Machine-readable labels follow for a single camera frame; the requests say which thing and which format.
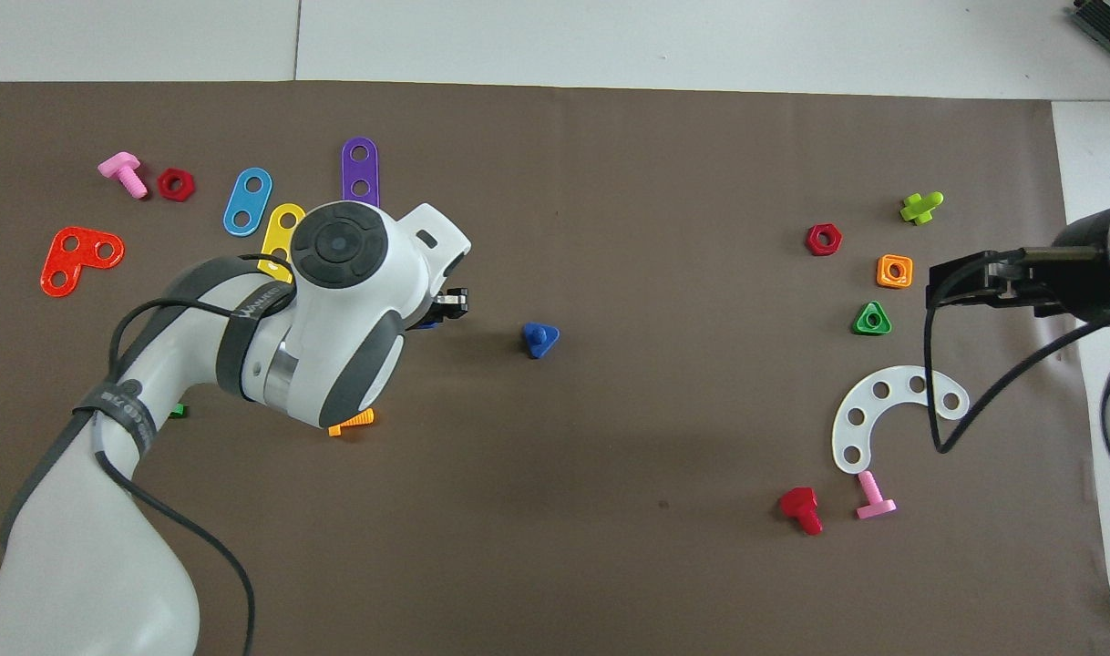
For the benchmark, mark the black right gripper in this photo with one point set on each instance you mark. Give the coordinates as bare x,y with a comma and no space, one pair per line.
1074,273

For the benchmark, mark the blue triangular-head plastic screw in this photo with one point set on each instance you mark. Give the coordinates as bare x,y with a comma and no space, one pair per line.
537,344

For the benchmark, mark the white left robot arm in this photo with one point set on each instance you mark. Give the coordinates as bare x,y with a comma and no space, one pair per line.
63,547

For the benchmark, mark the orange square plastic nut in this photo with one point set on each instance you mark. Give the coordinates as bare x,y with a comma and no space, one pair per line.
882,281

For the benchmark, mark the lime green plastic screw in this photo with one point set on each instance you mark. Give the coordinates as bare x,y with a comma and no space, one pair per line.
919,210

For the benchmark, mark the green triangular plastic nut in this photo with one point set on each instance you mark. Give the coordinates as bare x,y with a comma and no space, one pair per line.
860,329

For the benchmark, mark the white curved five-hole plate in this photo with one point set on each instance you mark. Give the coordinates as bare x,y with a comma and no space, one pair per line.
867,403

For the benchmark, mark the red hexagonal plastic nut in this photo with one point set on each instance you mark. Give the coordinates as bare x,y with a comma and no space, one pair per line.
165,191
812,239

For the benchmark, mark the orange plastic screw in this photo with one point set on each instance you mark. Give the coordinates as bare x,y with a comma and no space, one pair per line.
353,422

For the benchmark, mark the purple four-hole plate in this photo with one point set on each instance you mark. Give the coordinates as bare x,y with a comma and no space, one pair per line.
361,171

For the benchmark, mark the yellow three-hole plate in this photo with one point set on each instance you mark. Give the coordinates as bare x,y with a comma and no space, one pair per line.
282,239

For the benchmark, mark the brown table mat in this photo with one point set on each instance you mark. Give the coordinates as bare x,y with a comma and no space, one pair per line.
610,182

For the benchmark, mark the blue two-hole plate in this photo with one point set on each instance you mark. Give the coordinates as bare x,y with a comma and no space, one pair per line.
248,201

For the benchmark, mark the pink plastic screw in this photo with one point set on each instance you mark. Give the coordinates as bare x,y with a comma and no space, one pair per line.
874,499
119,167

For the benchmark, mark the red plastic screw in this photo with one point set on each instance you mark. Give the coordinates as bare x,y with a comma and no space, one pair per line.
798,503

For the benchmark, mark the red L-shaped plate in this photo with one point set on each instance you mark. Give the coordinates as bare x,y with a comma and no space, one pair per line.
83,260

